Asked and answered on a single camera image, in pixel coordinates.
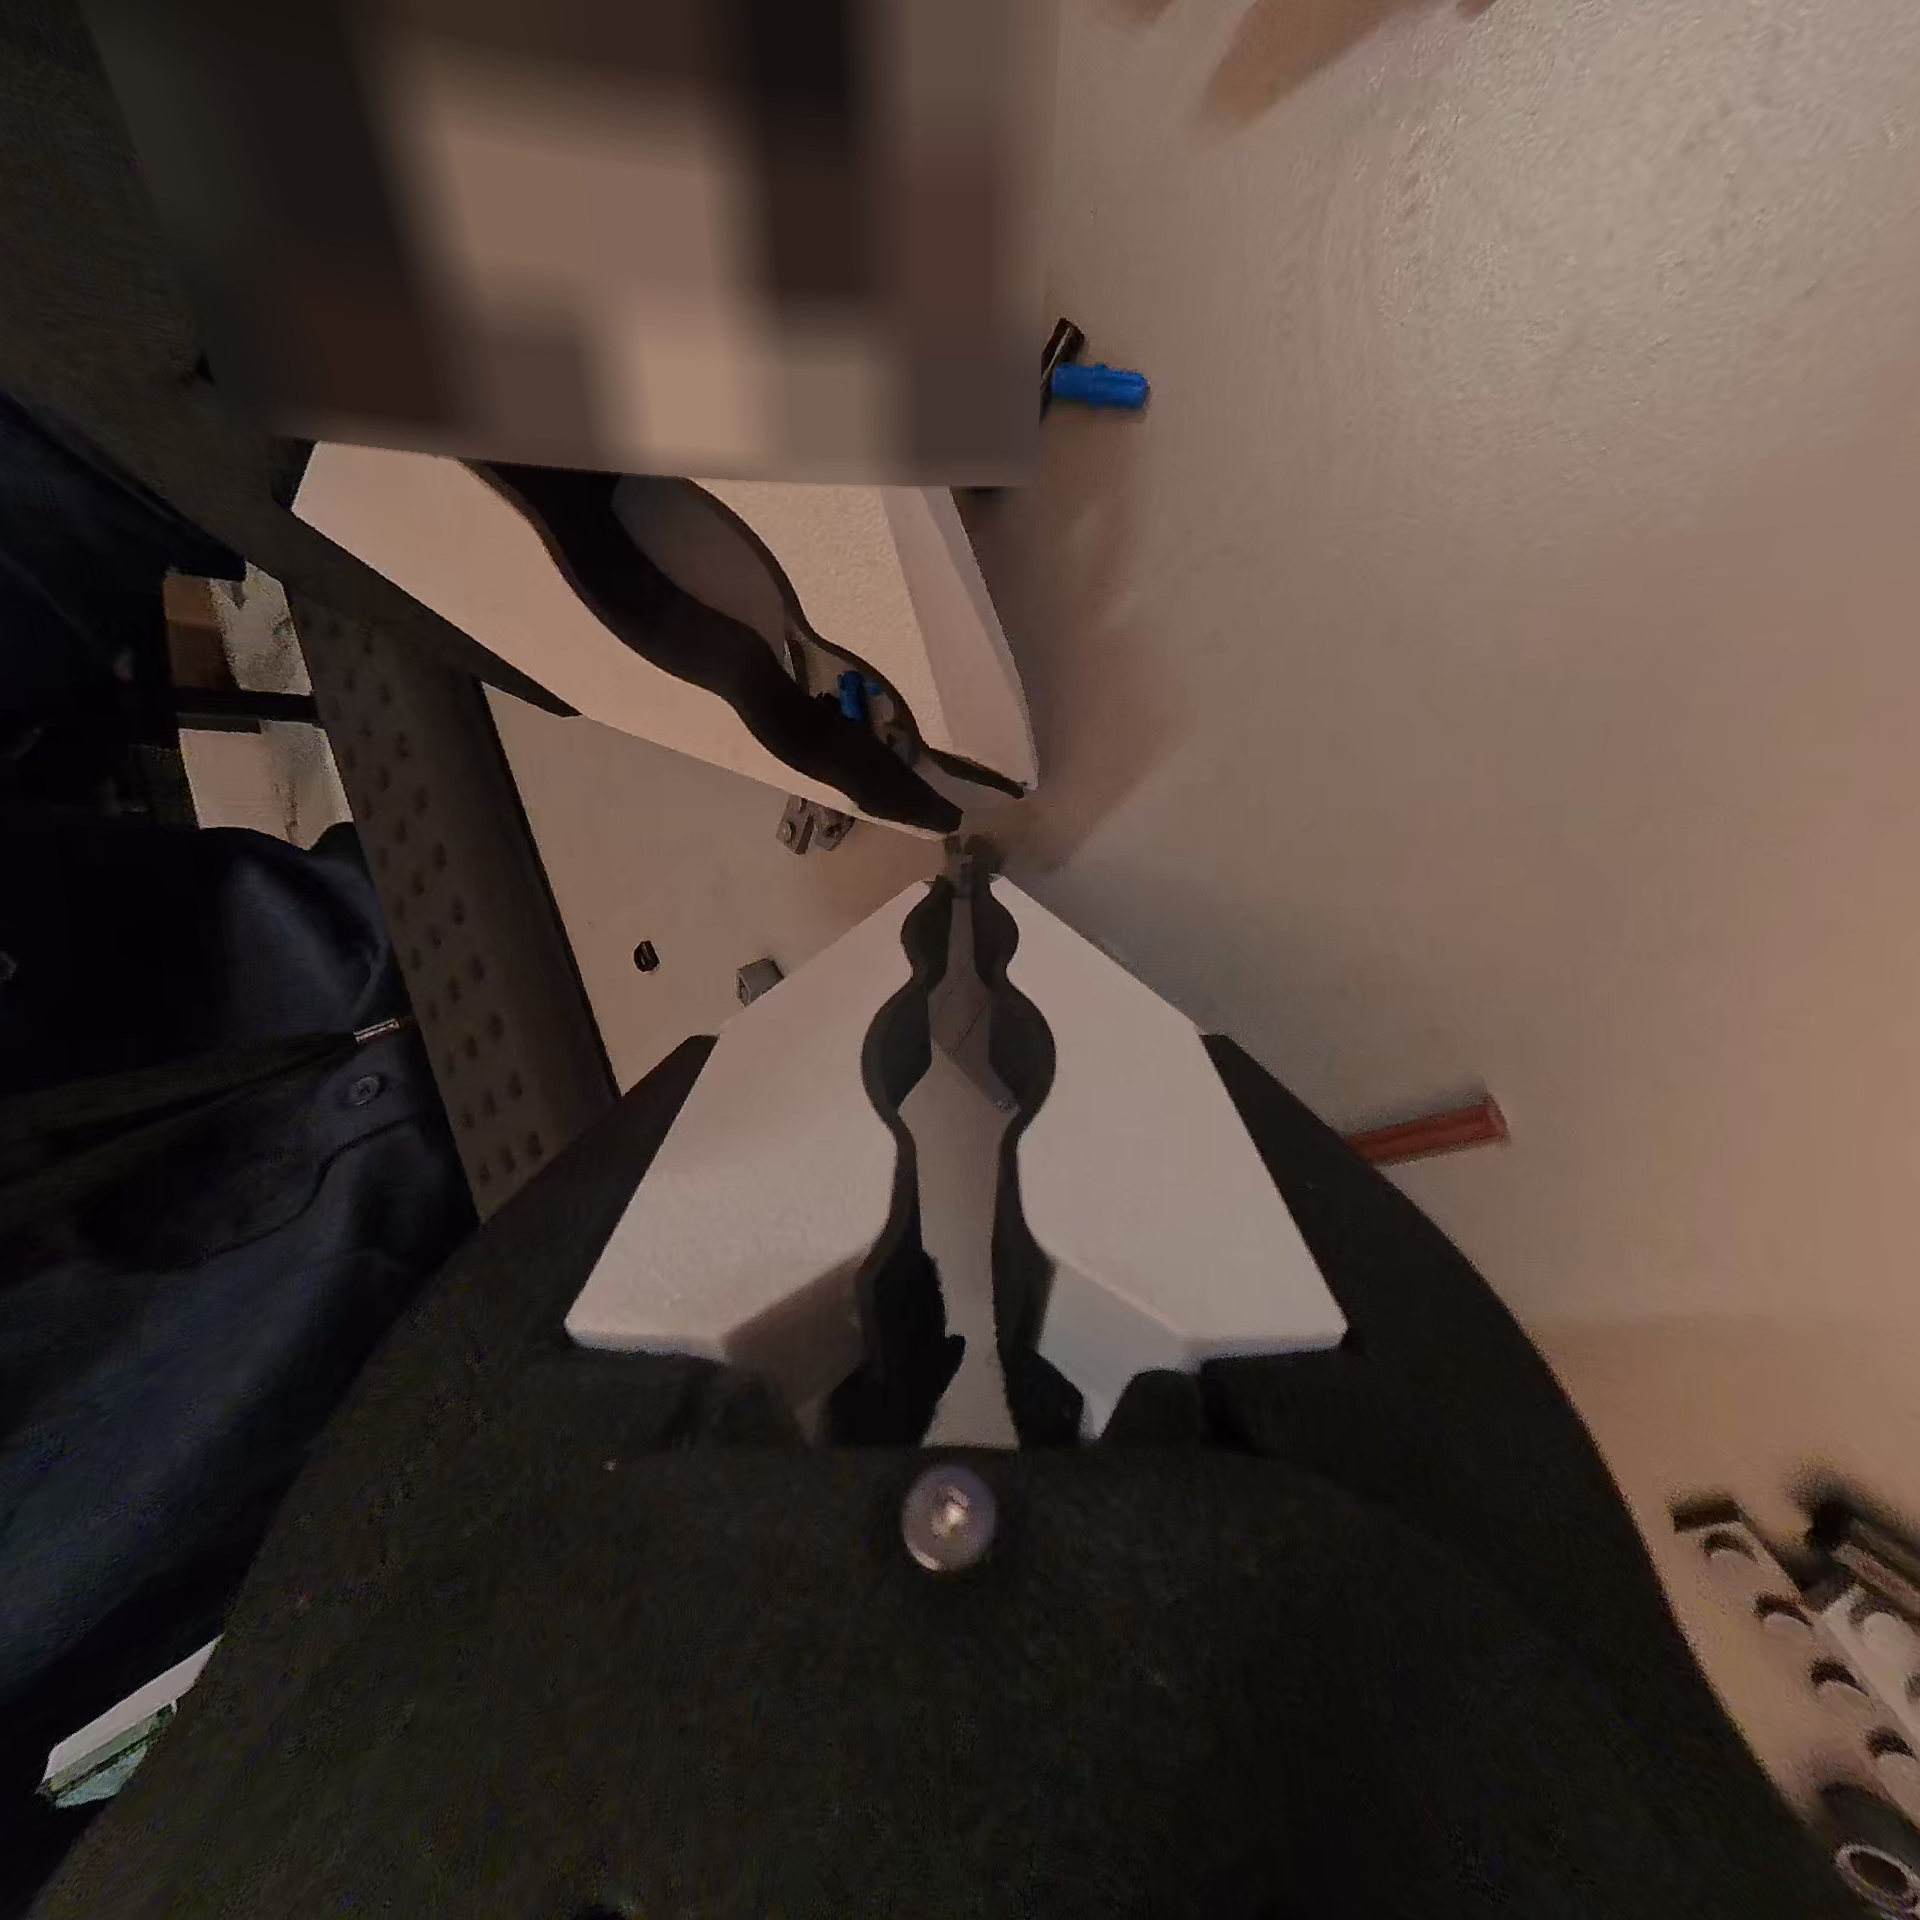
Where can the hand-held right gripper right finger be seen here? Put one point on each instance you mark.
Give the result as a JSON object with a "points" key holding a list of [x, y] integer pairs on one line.
{"points": [[1170, 1201]]}

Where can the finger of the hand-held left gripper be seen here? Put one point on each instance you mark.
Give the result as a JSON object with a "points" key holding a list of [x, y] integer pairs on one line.
{"points": [[450, 569], [901, 598]]}

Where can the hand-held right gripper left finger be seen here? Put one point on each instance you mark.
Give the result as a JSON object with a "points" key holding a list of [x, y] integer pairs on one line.
{"points": [[749, 1201]]}

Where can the grey lego tile assembly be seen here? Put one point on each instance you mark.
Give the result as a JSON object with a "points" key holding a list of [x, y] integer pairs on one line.
{"points": [[984, 1050]]}

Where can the grey lego slope brick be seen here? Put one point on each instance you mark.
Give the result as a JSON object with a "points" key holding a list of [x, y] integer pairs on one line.
{"points": [[760, 978]]}

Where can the pile of small lego pieces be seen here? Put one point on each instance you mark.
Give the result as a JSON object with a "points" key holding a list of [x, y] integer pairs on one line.
{"points": [[810, 825]]}

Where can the brown lego axle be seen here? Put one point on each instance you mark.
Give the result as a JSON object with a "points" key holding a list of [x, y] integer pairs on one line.
{"points": [[1425, 1130]]}

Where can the blue lego pin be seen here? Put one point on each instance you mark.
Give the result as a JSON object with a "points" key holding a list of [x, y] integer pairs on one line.
{"points": [[1103, 387]]}

